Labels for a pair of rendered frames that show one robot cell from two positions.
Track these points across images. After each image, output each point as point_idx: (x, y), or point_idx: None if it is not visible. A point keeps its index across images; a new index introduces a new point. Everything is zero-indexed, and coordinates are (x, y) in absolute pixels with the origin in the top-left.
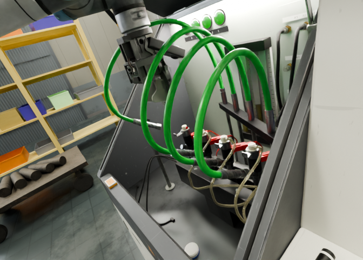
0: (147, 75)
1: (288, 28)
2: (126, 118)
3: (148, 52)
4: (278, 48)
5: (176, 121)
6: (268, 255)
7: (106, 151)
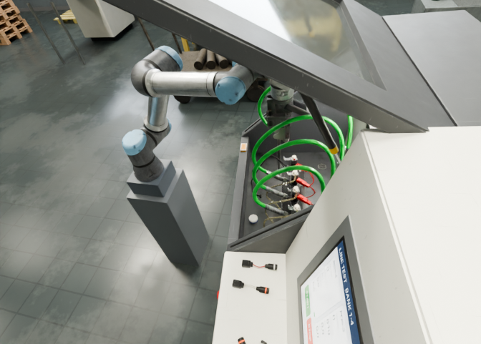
0: (265, 133)
1: None
2: (265, 123)
3: (283, 111)
4: None
5: None
6: (254, 246)
7: (255, 121)
